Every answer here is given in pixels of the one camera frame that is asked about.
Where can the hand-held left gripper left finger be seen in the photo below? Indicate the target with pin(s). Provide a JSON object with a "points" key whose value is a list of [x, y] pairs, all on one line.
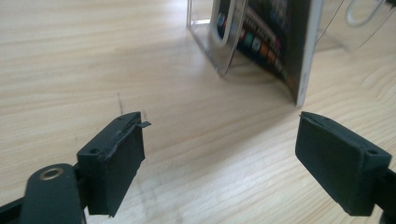
{"points": [[115, 168]]}

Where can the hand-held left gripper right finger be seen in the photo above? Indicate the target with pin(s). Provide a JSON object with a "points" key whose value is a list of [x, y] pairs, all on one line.
{"points": [[336, 168]]}

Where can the dark cover paperback book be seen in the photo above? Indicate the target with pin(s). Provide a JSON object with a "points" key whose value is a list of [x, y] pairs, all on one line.
{"points": [[280, 25]]}

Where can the clear acrylic book holder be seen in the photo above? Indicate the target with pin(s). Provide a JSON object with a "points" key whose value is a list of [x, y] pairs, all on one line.
{"points": [[218, 53]]}

